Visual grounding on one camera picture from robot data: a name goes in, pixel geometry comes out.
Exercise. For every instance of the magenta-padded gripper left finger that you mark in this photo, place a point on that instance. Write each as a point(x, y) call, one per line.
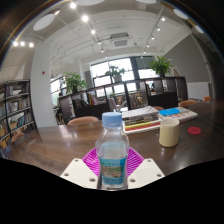
point(78, 173)

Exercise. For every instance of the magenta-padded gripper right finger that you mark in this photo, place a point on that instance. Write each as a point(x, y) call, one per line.
point(146, 173)

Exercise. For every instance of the clear blue-capped water bottle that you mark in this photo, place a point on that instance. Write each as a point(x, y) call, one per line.
point(112, 156)

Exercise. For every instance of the large white red-edged book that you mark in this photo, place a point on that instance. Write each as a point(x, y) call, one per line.
point(141, 130)

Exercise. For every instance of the cream ceramic cup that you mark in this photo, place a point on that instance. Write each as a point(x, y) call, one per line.
point(168, 133)

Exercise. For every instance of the yellow-spined book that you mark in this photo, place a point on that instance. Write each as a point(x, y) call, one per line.
point(142, 125)

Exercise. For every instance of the orange chairs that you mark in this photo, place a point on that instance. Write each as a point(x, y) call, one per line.
point(83, 120)

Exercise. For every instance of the dark-spined book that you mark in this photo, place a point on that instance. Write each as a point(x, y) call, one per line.
point(141, 119)

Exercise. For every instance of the flat round red coaster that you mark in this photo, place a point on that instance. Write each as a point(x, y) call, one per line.
point(194, 130)

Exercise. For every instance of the blue-covered flat book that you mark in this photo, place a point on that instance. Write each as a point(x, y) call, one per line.
point(180, 115)

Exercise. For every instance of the low dark cubby shelf unit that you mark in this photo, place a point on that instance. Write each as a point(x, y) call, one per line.
point(160, 98)

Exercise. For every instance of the tall dark bookshelf unit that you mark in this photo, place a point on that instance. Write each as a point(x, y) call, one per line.
point(16, 113)

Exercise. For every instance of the bushy potted green plant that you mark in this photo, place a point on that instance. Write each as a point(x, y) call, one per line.
point(74, 82)

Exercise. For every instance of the small white-potted green plant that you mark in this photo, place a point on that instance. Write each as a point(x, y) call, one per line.
point(115, 72)

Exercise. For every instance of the red fire alarm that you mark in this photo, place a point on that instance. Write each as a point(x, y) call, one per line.
point(43, 72)

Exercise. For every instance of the dark-potted leafy green plant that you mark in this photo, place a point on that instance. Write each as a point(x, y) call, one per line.
point(160, 65)

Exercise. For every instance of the ceiling air conditioner unit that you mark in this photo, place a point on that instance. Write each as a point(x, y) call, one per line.
point(120, 42)

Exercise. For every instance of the ceiling track spotlights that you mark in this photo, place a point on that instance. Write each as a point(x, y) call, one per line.
point(85, 18)

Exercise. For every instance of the round ceiling panel lights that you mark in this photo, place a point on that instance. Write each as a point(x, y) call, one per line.
point(43, 22)

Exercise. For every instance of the white wall panel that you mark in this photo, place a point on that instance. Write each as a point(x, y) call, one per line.
point(198, 90)

